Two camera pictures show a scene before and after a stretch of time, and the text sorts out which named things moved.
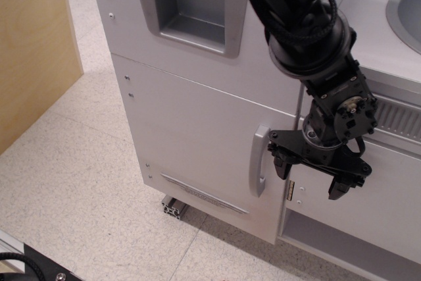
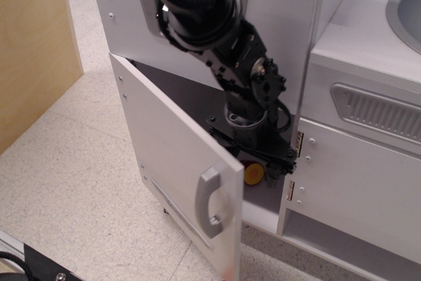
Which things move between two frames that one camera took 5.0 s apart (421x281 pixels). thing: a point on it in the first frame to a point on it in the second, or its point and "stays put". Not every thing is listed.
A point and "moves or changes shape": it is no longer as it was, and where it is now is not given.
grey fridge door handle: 258,183 to 209,180
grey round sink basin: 403,14 stays put
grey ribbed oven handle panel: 398,118 stays put
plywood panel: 39,59 stays put
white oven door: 385,210 stays put
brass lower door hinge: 290,190 stays put
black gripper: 287,147 to 260,140
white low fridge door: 191,143 moves or changes shape
